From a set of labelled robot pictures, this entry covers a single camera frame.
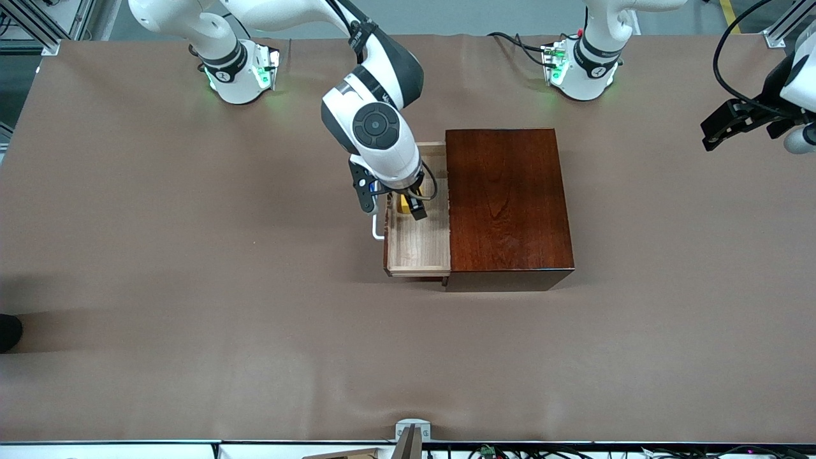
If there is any wooden drawer with white handle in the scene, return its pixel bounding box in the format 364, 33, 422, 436
372, 142, 452, 278

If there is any dark red-brown wooden cabinet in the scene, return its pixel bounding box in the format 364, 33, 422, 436
442, 127, 576, 293

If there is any brown table cover cloth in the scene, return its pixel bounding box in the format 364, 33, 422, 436
0, 32, 816, 444

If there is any light wooden board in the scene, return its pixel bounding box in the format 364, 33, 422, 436
303, 448, 383, 459

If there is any black round object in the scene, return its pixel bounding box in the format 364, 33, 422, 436
0, 314, 24, 353

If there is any aluminium frame profile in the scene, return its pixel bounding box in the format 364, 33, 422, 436
0, 0, 61, 55
762, 0, 816, 48

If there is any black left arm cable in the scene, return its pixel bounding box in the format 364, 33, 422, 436
713, 0, 791, 119

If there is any grey metal clamp bracket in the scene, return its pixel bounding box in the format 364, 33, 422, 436
395, 419, 432, 459

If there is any aluminium frame post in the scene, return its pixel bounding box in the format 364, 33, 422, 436
64, 0, 122, 42

